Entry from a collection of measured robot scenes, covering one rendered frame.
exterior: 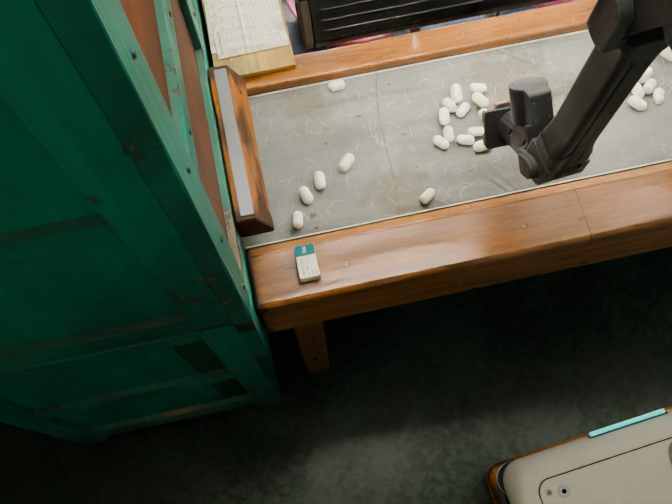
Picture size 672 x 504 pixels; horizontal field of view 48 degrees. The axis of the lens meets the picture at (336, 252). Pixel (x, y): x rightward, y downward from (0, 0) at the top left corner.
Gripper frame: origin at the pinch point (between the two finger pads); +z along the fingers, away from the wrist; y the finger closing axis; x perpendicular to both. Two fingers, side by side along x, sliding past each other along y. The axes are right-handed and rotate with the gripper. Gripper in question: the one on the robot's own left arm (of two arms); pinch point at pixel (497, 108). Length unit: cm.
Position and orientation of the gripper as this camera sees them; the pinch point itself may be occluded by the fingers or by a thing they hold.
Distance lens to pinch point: 137.2
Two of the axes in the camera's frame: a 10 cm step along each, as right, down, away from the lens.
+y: -9.8, 2.0, -0.5
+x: 1.5, 8.5, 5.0
